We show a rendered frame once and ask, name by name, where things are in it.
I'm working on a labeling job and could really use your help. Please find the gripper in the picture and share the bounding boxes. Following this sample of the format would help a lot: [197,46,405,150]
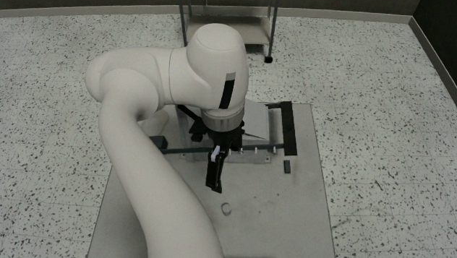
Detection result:
[205,120,245,194]

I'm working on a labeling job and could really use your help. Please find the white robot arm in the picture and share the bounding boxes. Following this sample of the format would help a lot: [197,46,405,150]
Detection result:
[85,23,249,258]

